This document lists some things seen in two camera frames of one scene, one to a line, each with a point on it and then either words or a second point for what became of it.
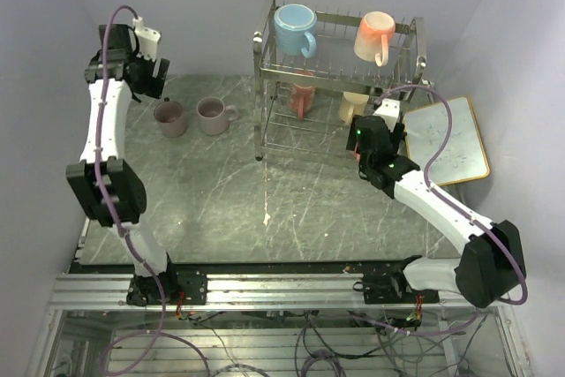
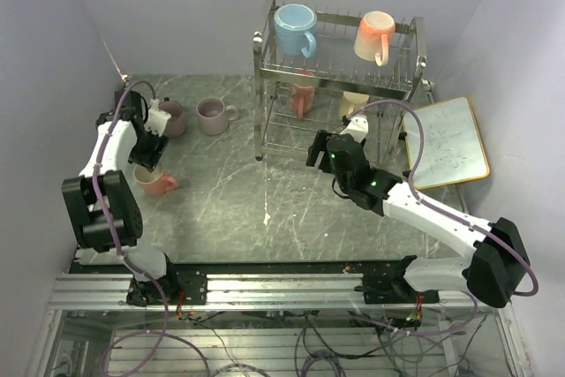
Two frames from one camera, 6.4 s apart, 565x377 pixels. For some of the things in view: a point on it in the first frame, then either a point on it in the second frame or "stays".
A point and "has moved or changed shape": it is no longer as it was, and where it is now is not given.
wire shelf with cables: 278,343 stays
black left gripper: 154,86 → 150,158
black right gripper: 395,136 → 320,145
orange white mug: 374,36 stays
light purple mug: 214,116 stays
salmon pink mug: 356,154 has moved or changed shape
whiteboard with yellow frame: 426,131 stays
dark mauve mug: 171,118 stays
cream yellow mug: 351,104 stays
